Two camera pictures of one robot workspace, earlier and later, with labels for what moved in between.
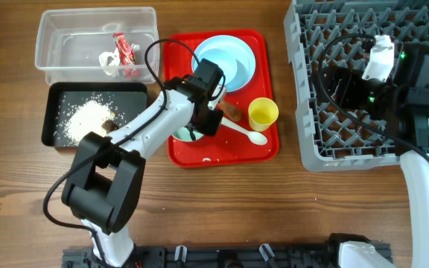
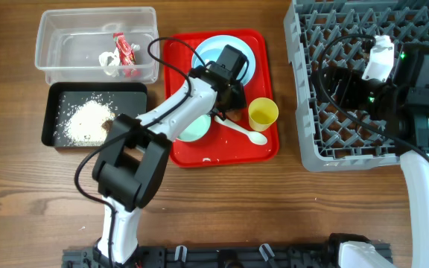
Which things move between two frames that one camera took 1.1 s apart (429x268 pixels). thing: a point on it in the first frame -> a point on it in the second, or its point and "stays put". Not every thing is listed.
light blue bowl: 233,56 stays put
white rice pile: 87,120 stays put
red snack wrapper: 127,56 stays put
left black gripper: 212,127 -> 240,100
